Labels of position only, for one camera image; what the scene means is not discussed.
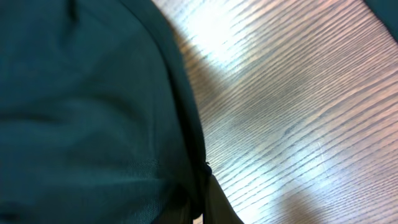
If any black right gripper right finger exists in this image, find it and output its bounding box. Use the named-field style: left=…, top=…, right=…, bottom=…
left=203, top=175, right=243, bottom=224

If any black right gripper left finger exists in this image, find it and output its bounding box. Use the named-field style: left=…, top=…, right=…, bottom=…
left=152, top=187, right=193, bottom=224

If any black t-shirt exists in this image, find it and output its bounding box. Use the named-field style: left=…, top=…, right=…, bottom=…
left=1, top=0, right=206, bottom=223

